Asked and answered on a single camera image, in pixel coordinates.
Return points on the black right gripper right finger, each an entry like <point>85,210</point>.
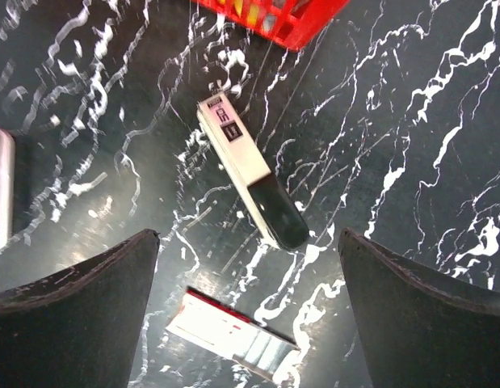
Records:
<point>419,327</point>

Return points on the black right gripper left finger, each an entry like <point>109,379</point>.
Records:
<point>79,327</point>

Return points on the red white staple box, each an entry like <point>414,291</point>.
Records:
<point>218,328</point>

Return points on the red plastic basket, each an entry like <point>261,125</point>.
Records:
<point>289,24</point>

